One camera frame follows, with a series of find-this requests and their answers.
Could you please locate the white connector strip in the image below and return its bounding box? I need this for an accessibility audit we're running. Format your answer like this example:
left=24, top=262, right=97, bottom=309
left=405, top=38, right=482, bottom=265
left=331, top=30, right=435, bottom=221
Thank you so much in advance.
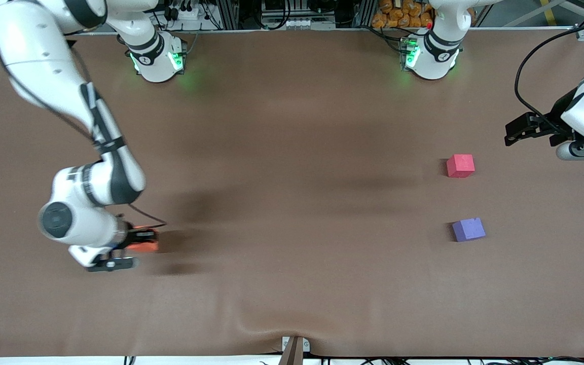
left=281, top=18, right=323, bottom=29

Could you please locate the black electronics box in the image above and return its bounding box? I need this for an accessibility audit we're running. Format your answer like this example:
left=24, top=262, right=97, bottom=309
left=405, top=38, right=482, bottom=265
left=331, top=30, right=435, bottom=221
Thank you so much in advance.
left=262, top=0, right=293, bottom=15

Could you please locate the orange foam block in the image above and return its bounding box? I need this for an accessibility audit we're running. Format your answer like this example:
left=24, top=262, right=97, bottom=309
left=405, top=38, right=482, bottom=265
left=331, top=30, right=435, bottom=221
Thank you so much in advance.
left=120, top=226, right=160, bottom=253

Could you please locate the brown table mat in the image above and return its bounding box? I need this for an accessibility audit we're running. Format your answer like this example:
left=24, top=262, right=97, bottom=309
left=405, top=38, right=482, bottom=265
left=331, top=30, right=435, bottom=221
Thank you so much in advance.
left=0, top=28, right=584, bottom=358

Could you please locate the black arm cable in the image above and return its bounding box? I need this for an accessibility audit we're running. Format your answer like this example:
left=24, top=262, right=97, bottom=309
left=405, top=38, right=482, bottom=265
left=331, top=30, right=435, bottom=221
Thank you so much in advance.
left=0, top=41, right=167, bottom=230
left=514, top=20, right=584, bottom=135

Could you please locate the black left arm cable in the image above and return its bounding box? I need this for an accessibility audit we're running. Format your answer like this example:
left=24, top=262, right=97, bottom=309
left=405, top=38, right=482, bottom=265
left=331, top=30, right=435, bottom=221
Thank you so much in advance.
left=514, top=20, right=584, bottom=135

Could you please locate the red foam block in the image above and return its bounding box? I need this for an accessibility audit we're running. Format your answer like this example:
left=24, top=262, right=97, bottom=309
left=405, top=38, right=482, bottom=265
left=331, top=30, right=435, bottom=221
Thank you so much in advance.
left=447, top=154, right=476, bottom=178

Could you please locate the purple foam block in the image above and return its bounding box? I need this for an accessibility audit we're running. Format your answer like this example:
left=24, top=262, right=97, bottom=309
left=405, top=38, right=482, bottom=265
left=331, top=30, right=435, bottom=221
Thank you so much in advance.
left=452, top=217, right=487, bottom=242

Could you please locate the metal table clamp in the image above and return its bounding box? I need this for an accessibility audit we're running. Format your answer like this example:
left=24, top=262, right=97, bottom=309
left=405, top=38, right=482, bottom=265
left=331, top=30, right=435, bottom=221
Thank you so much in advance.
left=279, top=336, right=311, bottom=365

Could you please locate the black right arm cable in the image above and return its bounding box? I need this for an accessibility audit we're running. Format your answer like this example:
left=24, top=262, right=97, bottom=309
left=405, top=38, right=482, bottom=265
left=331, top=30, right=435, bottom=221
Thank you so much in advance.
left=0, top=41, right=167, bottom=230

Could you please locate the aluminium frame post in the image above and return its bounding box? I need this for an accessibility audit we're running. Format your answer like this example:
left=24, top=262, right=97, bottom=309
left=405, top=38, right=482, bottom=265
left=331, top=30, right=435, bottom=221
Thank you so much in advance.
left=220, top=0, right=239, bottom=30
left=355, top=0, right=376, bottom=28

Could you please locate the white power strip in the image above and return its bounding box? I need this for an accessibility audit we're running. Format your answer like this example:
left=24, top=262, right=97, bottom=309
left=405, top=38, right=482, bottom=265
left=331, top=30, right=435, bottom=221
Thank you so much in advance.
left=163, top=0, right=201, bottom=22

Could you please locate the pile of orange objects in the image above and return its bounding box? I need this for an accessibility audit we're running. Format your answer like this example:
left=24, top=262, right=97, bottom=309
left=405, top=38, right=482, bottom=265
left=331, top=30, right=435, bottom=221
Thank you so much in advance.
left=372, top=0, right=477, bottom=29

